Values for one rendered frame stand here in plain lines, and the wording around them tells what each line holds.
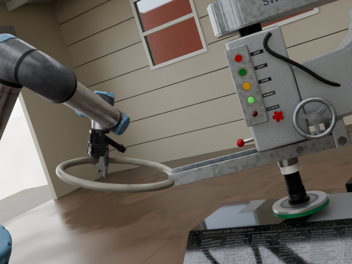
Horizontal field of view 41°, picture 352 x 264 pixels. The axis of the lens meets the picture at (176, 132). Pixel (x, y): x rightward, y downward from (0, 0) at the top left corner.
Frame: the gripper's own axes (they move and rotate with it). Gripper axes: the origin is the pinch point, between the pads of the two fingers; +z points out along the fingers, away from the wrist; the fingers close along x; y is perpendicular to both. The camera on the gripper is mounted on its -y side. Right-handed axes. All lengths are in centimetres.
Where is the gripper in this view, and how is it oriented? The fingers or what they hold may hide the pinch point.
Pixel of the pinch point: (103, 173)
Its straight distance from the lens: 214.8
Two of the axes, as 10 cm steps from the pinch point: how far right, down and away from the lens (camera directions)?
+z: -0.9, 9.9, 1.4
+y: -9.2, -0.3, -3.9
